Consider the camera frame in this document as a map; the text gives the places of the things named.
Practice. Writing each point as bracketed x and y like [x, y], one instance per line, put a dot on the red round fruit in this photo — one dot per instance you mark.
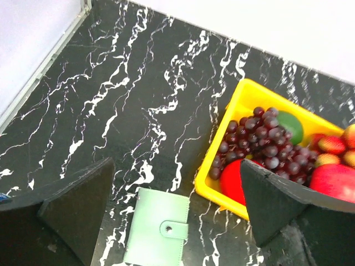
[231, 184]

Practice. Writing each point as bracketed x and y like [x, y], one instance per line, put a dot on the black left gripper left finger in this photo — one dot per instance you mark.
[59, 223]

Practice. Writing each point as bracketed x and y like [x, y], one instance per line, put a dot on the yellow plastic fruit bin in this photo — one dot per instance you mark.
[248, 95]

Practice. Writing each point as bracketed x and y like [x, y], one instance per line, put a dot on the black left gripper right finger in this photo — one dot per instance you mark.
[294, 225]

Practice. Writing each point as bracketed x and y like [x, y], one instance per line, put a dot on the dark purple grape bunch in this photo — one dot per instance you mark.
[268, 143]

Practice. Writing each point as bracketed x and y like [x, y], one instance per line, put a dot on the green avocado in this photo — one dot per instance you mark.
[291, 124]

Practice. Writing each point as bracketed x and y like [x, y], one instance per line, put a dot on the red pomegranate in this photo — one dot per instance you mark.
[336, 181]

